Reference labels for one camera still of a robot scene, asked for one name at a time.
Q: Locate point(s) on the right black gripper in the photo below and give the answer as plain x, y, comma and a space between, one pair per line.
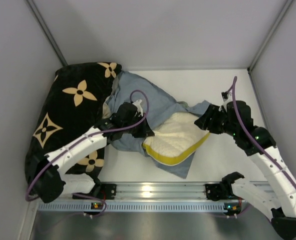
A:
208, 119

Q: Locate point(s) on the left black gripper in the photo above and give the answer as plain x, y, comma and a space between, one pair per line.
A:
136, 127

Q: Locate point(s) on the white pillow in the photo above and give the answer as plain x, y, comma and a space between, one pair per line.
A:
175, 140

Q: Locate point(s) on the blue pillow cover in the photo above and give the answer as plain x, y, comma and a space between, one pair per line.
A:
161, 105

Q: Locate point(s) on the patchwork green beige pillowcase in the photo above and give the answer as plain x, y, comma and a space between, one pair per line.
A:
106, 112

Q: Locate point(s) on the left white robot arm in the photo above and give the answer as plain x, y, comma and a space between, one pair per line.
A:
48, 176

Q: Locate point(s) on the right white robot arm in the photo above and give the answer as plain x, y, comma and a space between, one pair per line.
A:
235, 120

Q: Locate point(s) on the black floral pillow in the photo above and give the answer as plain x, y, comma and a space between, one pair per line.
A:
74, 103

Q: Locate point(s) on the right corner aluminium profile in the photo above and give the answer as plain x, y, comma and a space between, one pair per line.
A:
271, 32

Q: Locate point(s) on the corner aluminium profile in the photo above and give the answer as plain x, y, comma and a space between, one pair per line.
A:
46, 31
271, 32

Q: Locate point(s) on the left corner aluminium profile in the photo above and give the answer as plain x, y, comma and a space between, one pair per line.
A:
46, 31

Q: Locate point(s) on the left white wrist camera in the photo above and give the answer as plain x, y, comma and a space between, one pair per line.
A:
138, 105

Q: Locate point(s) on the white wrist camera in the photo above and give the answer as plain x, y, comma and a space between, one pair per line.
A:
138, 105
227, 98

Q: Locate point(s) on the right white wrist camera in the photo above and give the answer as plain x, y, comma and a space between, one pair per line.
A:
227, 98

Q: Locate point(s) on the aluminium mounting rail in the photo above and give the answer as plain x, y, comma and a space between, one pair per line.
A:
160, 191

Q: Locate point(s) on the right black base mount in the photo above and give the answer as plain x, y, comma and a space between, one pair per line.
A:
214, 191

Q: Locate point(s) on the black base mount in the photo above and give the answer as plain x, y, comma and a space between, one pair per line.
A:
103, 191
214, 191

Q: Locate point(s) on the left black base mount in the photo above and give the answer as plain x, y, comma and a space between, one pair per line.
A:
103, 191

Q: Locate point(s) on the grey slotted cable duct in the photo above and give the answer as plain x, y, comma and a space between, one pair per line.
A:
114, 206

